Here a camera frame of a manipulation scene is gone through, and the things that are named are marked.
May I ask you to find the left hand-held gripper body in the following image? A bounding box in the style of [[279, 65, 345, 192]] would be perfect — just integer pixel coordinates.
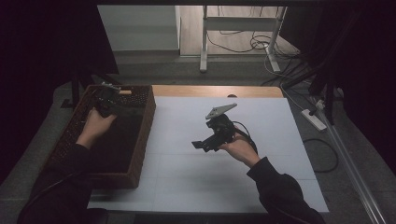
[[93, 81, 122, 119]]

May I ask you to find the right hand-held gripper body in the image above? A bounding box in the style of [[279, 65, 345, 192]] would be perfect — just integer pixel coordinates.
[[205, 103, 238, 147]]

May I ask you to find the black cloth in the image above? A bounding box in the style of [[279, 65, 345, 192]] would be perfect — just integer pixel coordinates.
[[89, 106, 146, 174]]

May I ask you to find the brown wicker basket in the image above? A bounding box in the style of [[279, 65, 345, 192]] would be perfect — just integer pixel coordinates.
[[46, 83, 157, 190]]

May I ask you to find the person's right hand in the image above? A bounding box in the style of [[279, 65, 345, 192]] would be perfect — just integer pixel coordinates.
[[219, 132, 262, 169]]

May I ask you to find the person's left hand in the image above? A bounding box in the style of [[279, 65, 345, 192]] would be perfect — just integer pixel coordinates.
[[76, 107, 118, 150]]

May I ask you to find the black metal stand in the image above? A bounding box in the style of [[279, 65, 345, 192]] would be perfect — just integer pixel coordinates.
[[60, 69, 123, 110], [281, 62, 345, 126]]

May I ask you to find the white table mat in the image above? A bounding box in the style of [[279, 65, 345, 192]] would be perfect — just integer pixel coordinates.
[[87, 96, 330, 215]]

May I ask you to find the black curtain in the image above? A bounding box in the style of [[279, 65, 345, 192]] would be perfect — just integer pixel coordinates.
[[0, 0, 120, 185], [279, 0, 396, 176]]

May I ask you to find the white power strip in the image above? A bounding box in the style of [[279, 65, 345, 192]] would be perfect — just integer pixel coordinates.
[[300, 108, 328, 132]]

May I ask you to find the right hand-held gripper cable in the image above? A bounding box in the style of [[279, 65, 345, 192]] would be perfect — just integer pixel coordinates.
[[232, 119, 260, 156]]

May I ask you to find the hand-held gripper cable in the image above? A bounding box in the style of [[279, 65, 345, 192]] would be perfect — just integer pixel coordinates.
[[232, 119, 260, 156], [18, 171, 83, 224]]

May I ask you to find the white metal desk frame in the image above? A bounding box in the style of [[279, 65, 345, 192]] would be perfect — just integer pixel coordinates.
[[199, 5, 288, 74]]

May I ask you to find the tangle of floor cables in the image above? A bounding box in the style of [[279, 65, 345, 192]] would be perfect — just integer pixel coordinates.
[[206, 6, 302, 63]]

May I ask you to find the left hand-held gripper cable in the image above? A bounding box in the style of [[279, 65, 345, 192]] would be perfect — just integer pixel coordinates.
[[18, 171, 83, 224]]

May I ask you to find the black floor cable loop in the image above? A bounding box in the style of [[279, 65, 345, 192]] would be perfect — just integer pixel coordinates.
[[303, 138, 339, 174]]

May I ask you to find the aluminium floor rail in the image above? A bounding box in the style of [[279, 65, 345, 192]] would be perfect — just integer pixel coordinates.
[[314, 99, 388, 224]]

